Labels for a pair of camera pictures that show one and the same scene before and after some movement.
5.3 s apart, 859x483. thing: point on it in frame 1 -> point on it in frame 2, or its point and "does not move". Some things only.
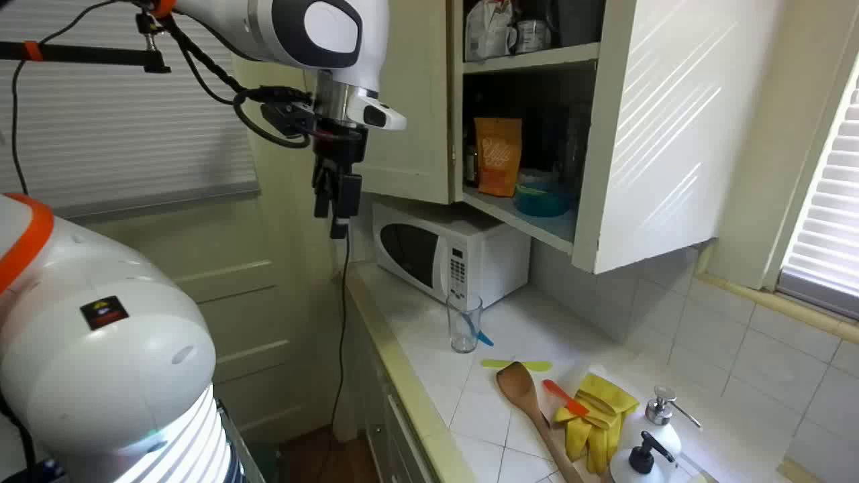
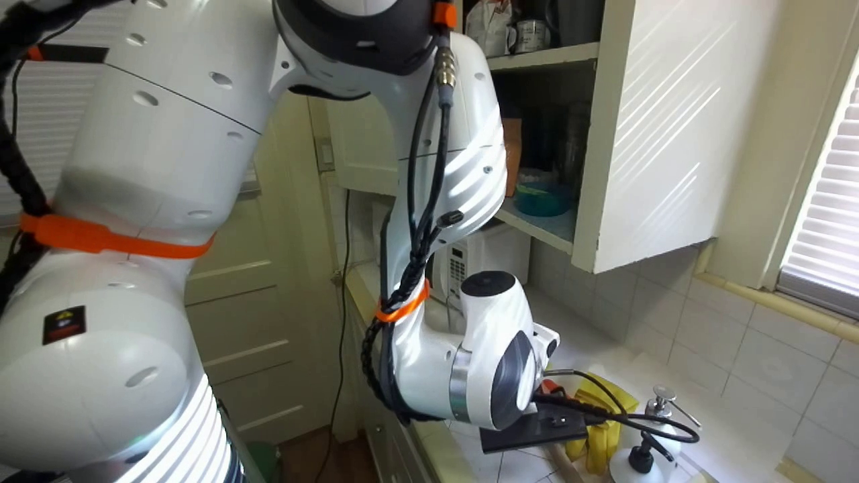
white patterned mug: (489, 30) does not move
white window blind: (822, 266) does not move
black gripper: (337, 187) -> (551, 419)
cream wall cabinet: (614, 129) does not move
